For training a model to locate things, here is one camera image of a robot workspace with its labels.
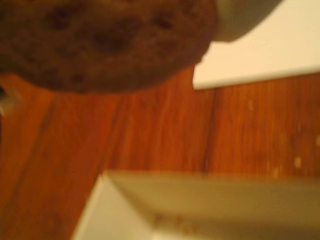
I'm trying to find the round chocolate chip cookie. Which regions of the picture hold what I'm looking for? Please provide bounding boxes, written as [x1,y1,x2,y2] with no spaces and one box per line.
[0,0,220,95]

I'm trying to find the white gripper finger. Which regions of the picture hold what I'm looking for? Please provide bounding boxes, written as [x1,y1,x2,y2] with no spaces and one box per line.
[0,85,21,118]
[214,0,284,43]

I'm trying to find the white cardboard box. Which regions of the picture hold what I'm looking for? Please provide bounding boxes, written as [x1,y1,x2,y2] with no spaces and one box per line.
[69,169,320,240]

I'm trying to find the white paper sheet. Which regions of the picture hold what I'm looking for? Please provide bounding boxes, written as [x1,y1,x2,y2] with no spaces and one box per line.
[191,0,320,91]

